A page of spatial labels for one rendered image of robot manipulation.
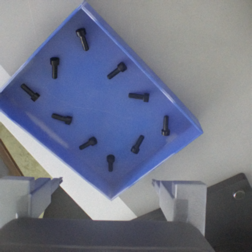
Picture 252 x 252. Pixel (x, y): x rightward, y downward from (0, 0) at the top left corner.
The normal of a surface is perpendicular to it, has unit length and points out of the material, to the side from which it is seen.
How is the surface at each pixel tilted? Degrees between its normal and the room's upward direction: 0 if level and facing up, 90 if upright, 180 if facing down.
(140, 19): 0
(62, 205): 90
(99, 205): 0
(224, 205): 0
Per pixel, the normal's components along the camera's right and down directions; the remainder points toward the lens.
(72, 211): -0.41, -0.80
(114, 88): 0.01, 0.47
